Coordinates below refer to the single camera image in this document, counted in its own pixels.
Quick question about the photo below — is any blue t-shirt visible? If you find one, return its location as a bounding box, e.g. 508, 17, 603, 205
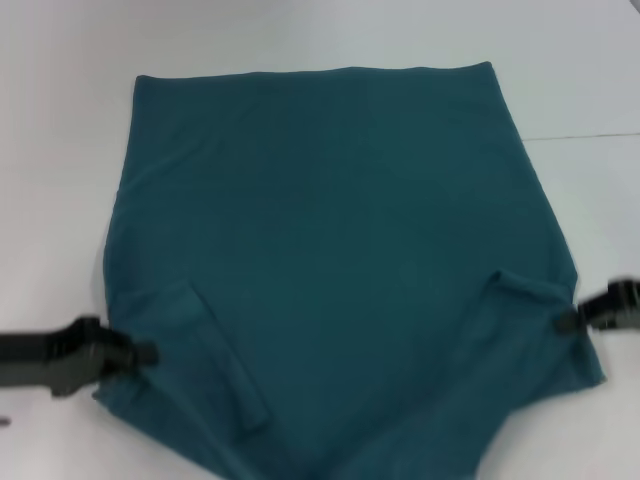
91, 60, 611, 480

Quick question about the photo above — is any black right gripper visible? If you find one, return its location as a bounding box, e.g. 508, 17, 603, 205
552, 276, 640, 337

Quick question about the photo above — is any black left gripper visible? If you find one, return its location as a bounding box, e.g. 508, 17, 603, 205
0, 314, 161, 400

